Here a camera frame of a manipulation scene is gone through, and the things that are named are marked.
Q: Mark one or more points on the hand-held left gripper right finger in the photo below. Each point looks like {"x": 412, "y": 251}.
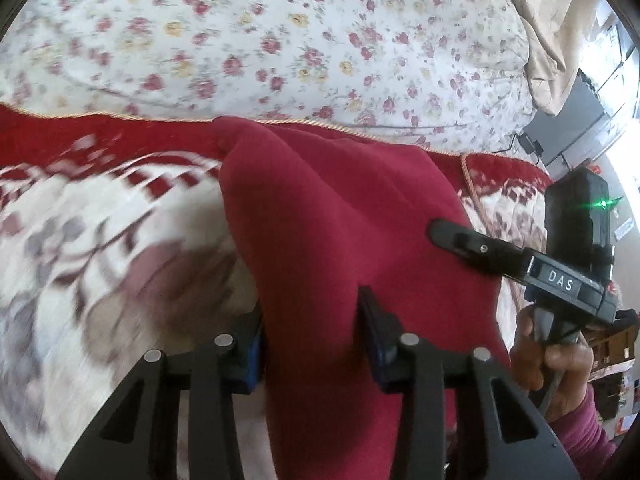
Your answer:
{"x": 380, "y": 355}

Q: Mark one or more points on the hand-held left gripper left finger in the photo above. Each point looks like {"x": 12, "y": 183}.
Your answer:
{"x": 250, "y": 360}

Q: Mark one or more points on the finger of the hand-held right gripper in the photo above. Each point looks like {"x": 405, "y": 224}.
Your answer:
{"x": 475, "y": 246}

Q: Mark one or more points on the dark red garment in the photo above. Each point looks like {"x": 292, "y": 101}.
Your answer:
{"x": 325, "y": 220}

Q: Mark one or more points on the person's right forearm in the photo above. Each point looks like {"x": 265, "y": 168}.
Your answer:
{"x": 585, "y": 435}

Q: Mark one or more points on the person's right hand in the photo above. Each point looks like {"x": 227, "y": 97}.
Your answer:
{"x": 560, "y": 365}

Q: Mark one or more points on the grey box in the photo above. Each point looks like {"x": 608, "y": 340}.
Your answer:
{"x": 575, "y": 120}

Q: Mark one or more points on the brown wooden furniture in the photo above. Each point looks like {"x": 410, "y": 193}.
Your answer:
{"x": 617, "y": 360}

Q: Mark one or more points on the red and white patterned blanket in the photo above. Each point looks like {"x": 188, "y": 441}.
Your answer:
{"x": 75, "y": 240}

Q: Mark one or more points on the beige cloth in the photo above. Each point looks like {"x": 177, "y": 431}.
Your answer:
{"x": 550, "y": 25}

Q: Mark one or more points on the white floral quilt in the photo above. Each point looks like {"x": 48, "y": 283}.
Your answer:
{"x": 250, "y": 35}

